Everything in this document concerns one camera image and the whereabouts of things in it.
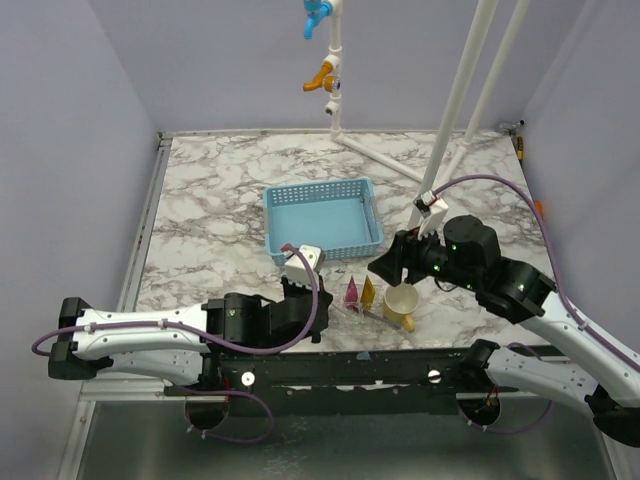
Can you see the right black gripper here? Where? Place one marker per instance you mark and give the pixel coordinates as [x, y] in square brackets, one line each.
[402, 253]

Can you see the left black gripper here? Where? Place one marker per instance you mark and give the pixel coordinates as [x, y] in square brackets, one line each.
[290, 288]

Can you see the yellow toothpaste tube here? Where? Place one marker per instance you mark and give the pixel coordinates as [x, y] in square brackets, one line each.
[368, 294]

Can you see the yellow mug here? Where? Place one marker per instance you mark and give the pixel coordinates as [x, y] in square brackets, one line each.
[399, 305]

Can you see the pink toothpaste tube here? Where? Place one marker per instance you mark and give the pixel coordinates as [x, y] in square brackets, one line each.
[351, 295]

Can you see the clear textured round tray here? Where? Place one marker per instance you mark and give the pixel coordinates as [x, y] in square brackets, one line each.
[348, 319]

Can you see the blue plastic basket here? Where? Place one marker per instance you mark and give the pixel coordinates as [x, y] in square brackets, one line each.
[339, 217]

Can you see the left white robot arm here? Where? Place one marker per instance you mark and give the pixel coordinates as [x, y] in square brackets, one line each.
[173, 344]

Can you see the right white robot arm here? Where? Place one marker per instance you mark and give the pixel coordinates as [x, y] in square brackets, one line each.
[603, 378]

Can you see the yellow tool in corner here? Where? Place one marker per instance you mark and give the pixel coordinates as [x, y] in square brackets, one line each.
[519, 141]

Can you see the orange tap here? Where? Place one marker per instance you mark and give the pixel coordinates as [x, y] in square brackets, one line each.
[324, 79]

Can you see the blue tap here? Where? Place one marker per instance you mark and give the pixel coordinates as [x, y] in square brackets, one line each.
[316, 11]

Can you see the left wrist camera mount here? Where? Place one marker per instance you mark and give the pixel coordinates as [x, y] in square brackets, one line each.
[303, 264]

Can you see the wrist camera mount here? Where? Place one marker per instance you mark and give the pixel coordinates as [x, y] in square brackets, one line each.
[432, 209]
[303, 264]

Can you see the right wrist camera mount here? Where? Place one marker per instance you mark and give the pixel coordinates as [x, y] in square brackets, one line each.
[432, 209]

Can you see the white pvc pipe frame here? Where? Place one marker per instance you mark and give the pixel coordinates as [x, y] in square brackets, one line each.
[480, 25]

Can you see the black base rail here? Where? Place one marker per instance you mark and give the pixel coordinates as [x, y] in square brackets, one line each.
[348, 383]

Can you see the orange clamp on wall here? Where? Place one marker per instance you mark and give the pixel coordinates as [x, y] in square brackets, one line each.
[539, 209]

